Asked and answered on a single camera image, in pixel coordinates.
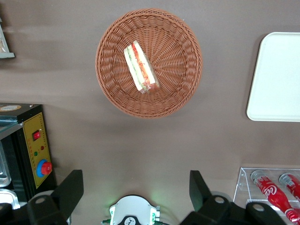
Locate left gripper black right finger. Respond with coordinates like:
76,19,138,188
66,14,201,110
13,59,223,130
180,170,235,225

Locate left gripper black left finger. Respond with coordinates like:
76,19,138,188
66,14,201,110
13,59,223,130
27,170,84,225

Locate triangle sandwich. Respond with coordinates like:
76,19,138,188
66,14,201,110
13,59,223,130
123,40,160,95

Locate brown round wicker basket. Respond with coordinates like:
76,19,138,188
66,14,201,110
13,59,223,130
95,8,203,119

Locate beige plastic tray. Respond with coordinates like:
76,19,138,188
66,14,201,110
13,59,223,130
246,32,300,122

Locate clear acrylic bottle rack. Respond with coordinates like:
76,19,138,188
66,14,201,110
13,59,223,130
233,167,300,225

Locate red cola bottle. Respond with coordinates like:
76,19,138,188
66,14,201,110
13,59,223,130
278,172,300,202
250,170,300,223

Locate grey wire snack rack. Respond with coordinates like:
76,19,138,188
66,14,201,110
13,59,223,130
0,17,16,59

